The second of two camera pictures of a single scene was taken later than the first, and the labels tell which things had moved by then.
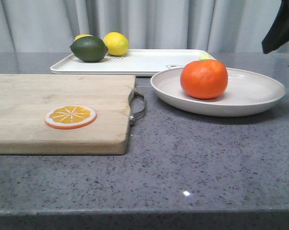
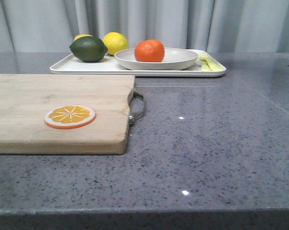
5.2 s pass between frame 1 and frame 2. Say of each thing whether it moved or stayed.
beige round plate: moved
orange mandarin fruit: moved
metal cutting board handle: stayed
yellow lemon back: stayed
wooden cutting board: stayed
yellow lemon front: stayed
